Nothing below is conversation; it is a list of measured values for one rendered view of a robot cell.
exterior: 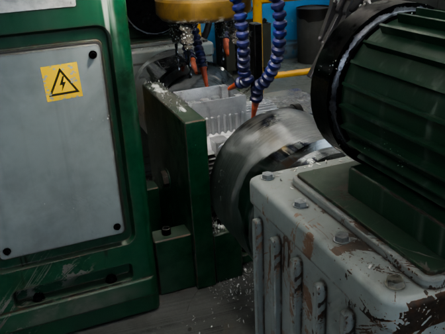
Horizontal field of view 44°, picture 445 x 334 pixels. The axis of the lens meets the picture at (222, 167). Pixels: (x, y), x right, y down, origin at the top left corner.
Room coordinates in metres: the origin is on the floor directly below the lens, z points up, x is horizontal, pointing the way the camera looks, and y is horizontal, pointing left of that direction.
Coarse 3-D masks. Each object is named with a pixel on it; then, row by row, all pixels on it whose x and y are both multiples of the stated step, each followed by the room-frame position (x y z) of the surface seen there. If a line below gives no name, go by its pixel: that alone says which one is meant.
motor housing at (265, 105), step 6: (246, 102) 1.13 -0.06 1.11; (264, 102) 1.12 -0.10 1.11; (270, 102) 1.12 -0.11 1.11; (246, 108) 1.09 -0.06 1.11; (258, 108) 1.09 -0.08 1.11; (264, 108) 1.09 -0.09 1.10; (270, 108) 1.10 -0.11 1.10; (276, 108) 1.09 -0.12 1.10; (246, 114) 1.07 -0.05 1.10; (258, 114) 1.08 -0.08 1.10; (246, 120) 1.07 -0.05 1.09; (222, 132) 1.03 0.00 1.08; (228, 132) 1.04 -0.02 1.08; (210, 144) 1.01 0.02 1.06; (210, 150) 1.00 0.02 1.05; (210, 156) 0.99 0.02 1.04; (210, 162) 0.98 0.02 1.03; (210, 168) 0.98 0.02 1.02; (210, 174) 0.99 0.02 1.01
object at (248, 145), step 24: (264, 120) 0.85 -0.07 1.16; (288, 120) 0.83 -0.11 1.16; (312, 120) 0.83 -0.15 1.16; (240, 144) 0.82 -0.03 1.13; (264, 144) 0.78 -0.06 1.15; (288, 144) 0.75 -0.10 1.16; (312, 144) 0.73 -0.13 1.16; (216, 168) 0.83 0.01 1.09; (240, 168) 0.77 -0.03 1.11; (264, 168) 0.73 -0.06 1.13; (288, 168) 0.71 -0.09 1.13; (216, 192) 0.82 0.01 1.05; (240, 192) 0.74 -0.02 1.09; (240, 216) 0.72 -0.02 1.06; (240, 240) 0.74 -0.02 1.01
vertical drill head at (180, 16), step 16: (160, 0) 1.03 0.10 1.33; (176, 0) 1.01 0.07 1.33; (192, 0) 1.00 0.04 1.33; (208, 0) 0.99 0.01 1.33; (224, 0) 1.00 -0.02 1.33; (160, 16) 1.03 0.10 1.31; (176, 16) 1.00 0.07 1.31; (192, 16) 0.99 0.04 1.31; (208, 16) 0.99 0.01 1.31; (224, 16) 1.00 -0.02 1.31; (176, 32) 1.09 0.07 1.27; (224, 32) 1.13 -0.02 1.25; (176, 48) 1.09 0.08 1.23
